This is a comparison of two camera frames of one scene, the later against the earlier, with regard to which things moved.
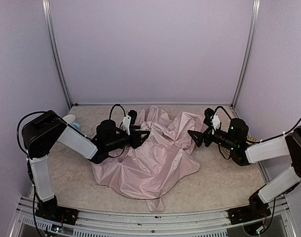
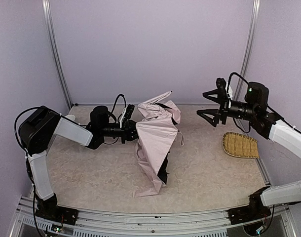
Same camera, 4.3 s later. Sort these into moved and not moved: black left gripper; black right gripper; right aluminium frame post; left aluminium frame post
Moved: black left gripper; black right gripper
Not moved: right aluminium frame post; left aluminium frame post
